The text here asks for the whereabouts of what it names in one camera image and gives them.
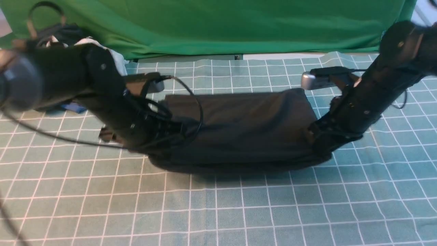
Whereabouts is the green backdrop cloth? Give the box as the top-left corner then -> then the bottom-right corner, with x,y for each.
0,0 -> 418,60

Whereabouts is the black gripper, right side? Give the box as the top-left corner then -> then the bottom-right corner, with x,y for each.
307,58 -> 424,159

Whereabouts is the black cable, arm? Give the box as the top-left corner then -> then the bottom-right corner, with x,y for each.
345,0 -> 437,110
0,2 -> 204,246

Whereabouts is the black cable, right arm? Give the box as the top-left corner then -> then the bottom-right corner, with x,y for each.
345,0 -> 437,110

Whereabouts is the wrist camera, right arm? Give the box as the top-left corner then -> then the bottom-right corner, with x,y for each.
301,66 -> 360,91

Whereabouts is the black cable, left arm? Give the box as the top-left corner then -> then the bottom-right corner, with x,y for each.
0,2 -> 204,246

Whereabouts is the dark gray long-sleeve top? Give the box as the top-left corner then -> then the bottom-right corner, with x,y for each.
149,88 -> 332,175

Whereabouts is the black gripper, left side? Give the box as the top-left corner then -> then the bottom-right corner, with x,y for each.
79,87 -> 185,154

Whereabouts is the white crumpled garment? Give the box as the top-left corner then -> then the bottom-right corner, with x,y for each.
46,36 -> 129,76

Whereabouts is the dark gray crumpled garment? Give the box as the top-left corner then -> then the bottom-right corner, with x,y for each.
36,24 -> 87,47

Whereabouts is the wrist camera, left arm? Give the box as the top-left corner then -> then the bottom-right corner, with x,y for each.
122,72 -> 165,97

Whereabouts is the green checkered tablecloth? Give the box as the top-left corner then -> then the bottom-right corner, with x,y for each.
0,51 -> 437,246

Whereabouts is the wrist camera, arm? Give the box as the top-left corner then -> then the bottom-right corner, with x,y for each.
122,72 -> 165,97
301,66 -> 360,91

